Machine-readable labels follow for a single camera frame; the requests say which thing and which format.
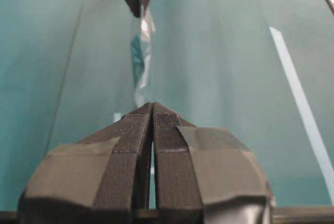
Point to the silver zip bag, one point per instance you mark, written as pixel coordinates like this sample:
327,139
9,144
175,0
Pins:
141,54

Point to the light blue tape strip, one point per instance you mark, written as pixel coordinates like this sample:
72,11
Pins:
307,117

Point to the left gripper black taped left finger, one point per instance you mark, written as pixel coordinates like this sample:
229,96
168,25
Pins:
103,178

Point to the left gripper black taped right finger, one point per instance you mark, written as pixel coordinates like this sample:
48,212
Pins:
206,175

